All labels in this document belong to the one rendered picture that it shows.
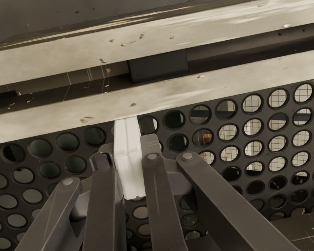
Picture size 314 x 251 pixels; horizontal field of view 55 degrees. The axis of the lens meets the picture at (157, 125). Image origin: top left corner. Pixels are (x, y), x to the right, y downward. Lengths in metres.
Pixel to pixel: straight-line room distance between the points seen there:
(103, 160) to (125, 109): 0.06
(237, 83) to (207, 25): 0.05
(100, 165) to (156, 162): 0.03
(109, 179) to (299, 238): 0.27
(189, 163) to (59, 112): 0.10
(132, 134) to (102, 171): 0.04
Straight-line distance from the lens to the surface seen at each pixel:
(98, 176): 0.16
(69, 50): 0.20
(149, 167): 0.15
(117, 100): 0.20
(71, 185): 0.16
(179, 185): 0.16
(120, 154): 0.17
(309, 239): 0.39
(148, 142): 0.19
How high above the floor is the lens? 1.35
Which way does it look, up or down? 27 degrees down
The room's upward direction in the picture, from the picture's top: 93 degrees clockwise
